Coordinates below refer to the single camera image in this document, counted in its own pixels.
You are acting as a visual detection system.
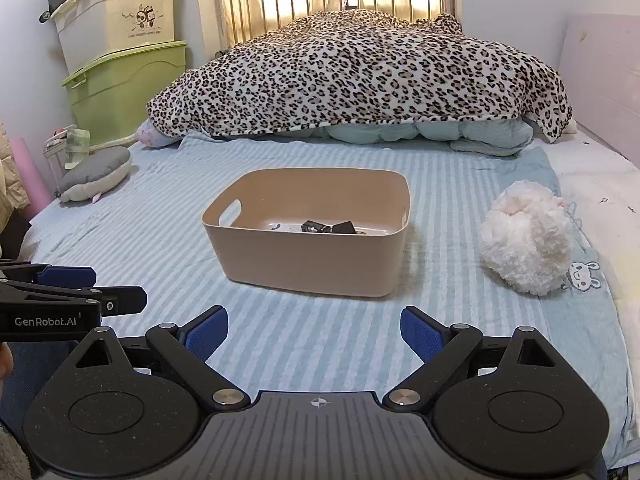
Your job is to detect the white mattress cover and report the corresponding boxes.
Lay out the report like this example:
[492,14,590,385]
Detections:
[542,120,640,411]

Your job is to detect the pale pink pillow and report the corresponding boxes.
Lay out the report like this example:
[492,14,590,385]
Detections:
[136,119,181,148]

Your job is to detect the beige jacket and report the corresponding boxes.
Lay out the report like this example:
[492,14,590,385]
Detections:
[0,119,32,221]

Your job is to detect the leopard print blanket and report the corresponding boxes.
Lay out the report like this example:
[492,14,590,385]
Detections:
[146,9,573,143]

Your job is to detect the grey plush toy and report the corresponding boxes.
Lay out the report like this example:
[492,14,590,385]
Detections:
[56,146,133,204]

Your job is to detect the teal quilted duvet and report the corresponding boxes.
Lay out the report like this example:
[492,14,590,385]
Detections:
[305,119,536,157]

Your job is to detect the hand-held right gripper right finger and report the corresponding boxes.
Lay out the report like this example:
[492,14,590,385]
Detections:
[382,306,558,407]

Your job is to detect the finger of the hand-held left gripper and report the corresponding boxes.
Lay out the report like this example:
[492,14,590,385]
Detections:
[0,282,148,320]
[0,259,98,291]

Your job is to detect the blue striped bed sheet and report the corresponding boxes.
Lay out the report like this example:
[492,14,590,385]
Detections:
[20,130,631,461]

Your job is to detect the green plastic storage bin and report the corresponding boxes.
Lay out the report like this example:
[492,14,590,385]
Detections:
[61,40,189,152]

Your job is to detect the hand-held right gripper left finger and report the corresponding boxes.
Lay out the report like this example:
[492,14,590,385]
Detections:
[72,305,252,407]

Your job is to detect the beige plastic storage basket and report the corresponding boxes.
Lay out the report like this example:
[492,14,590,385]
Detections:
[201,167,412,298]

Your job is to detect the pink rolled mat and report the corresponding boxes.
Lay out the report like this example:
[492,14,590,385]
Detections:
[11,137,53,216]

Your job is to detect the person's left leg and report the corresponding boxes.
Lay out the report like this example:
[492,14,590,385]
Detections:
[0,340,78,411]

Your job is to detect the white fluffy plush toy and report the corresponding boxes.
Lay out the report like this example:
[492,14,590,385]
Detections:
[480,180,573,296]

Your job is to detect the cream plastic storage bin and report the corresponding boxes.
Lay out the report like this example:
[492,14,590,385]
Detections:
[51,0,179,75]

